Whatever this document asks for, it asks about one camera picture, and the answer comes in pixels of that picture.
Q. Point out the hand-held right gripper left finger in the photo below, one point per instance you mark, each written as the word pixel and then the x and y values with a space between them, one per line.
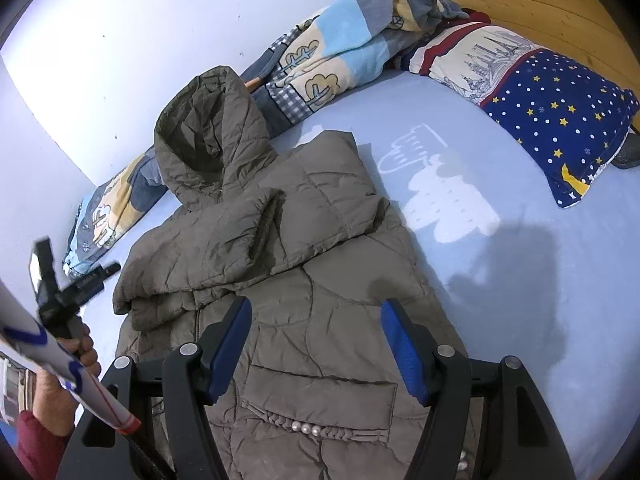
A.
pixel 231 345

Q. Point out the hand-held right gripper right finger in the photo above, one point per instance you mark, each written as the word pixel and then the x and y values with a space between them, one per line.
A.
pixel 402 350

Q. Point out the olive quilted hooded jacket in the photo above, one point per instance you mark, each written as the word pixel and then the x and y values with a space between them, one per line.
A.
pixel 310 220

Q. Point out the person's left forearm maroon sleeve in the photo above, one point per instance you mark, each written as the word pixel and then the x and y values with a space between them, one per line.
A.
pixel 37 450

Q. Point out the person's left hand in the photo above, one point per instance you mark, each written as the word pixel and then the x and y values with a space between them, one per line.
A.
pixel 87 355

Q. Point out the white striped stick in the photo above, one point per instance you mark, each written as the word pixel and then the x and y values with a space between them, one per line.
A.
pixel 50 355

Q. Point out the light blue bed sheet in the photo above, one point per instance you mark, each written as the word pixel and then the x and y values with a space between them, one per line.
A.
pixel 500 285

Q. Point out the star print blue pillow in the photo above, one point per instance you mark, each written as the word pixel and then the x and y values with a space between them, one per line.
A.
pixel 550 105

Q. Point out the dark grey cloth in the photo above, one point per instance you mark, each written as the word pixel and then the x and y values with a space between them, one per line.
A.
pixel 627 155

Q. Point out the patchwork cartoon fleece blanket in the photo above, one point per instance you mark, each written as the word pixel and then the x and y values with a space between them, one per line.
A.
pixel 340 40

